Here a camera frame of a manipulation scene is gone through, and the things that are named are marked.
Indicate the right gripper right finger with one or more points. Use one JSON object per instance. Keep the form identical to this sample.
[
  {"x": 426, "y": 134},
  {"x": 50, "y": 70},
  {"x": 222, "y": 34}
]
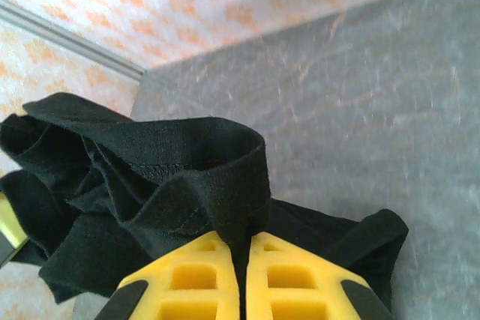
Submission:
[{"x": 296, "y": 290}]

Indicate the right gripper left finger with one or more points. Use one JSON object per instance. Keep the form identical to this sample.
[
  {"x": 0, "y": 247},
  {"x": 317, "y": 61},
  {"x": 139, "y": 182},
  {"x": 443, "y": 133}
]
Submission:
[{"x": 195, "y": 290}]

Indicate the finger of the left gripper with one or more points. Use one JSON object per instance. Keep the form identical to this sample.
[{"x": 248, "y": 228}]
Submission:
[{"x": 11, "y": 232}]

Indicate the black t-shirt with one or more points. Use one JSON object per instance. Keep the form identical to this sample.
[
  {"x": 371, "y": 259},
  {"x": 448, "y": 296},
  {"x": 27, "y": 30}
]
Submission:
[{"x": 168, "y": 170}]

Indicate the aluminium corner post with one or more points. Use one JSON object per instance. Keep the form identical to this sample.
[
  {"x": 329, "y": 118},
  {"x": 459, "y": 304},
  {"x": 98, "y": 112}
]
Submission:
[{"x": 75, "y": 42}]

